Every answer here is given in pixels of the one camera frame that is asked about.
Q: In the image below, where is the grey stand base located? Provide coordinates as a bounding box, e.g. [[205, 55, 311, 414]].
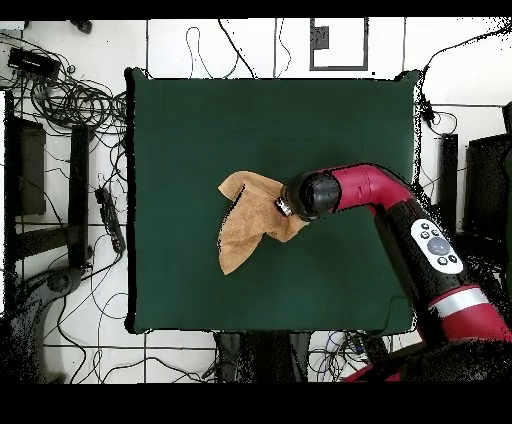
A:
[[3, 265, 87, 383]]

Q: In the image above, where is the grey rectangular floor frame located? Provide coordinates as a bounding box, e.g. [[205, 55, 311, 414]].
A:
[[308, 17, 370, 72]]

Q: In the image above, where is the blue and black cable bundle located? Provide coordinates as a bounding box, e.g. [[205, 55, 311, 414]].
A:
[[307, 330, 371, 383]]

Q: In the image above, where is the black frame stand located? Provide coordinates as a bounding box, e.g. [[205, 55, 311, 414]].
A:
[[433, 101, 512, 277], [3, 90, 96, 277]]

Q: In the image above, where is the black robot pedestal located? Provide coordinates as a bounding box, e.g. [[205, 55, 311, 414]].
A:
[[214, 331, 313, 383]]

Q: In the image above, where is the thick black cable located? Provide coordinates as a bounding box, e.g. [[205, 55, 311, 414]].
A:
[[216, 17, 257, 80]]

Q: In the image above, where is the black plug adapter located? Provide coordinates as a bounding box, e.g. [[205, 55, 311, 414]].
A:
[[419, 99, 436, 129]]

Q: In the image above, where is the long black cable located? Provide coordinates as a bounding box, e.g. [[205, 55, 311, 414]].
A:
[[421, 19, 512, 75]]

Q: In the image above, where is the black cable tangle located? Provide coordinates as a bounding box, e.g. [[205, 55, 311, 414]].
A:
[[0, 31, 129, 137]]

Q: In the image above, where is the black rectangular box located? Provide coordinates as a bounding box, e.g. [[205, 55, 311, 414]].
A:
[[6, 46, 62, 79]]

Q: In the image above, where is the tan terry towel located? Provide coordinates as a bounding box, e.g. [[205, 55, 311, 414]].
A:
[[216, 170, 311, 276]]

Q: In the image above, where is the black power strip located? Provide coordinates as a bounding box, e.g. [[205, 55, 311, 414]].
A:
[[93, 186, 127, 255]]

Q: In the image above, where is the thin looped black cable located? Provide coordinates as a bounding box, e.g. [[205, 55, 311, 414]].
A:
[[184, 25, 241, 80]]

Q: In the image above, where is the dark green tablecloth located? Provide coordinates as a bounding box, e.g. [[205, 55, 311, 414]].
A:
[[124, 66, 421, 336]]

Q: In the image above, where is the small grey square plate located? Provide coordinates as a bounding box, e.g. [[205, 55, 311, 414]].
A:
[[311, 25, 330, 50]]

